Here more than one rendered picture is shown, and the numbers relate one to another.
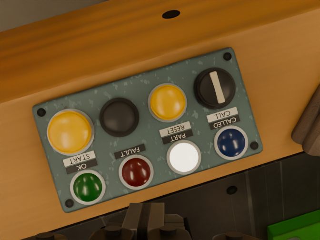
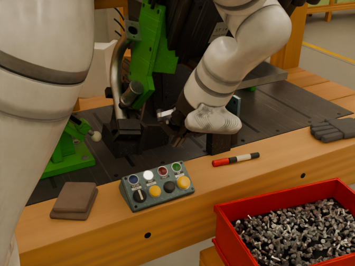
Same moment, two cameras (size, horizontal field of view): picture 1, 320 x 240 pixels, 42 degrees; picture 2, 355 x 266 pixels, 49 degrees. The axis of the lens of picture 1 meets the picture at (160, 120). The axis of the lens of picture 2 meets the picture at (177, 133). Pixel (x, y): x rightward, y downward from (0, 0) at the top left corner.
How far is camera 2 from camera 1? 61 cm
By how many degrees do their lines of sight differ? 35
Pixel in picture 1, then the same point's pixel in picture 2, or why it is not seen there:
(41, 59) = (192, 214)
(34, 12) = not seen: outside the picture
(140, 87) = (163, 196)
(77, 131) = (181, 181)
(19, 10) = not seen: outside the picture
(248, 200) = (107, 172)
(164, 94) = (157, 192)
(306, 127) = (95, 192)
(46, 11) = not seen: outside the picture
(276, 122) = (104, 195)
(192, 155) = (146, 175)
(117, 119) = (170, 184)
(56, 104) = (188, 191)
